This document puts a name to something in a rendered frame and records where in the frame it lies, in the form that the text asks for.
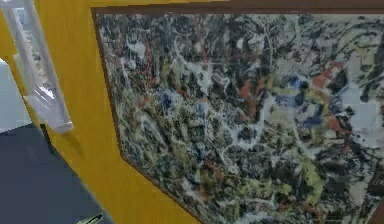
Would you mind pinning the brown framed abstract painting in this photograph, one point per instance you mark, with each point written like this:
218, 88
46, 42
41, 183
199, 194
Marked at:
240, 120

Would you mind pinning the green leafy house plant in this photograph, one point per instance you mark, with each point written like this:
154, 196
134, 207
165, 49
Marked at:
90, 219

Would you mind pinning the white framed window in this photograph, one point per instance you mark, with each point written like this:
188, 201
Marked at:
36, 70

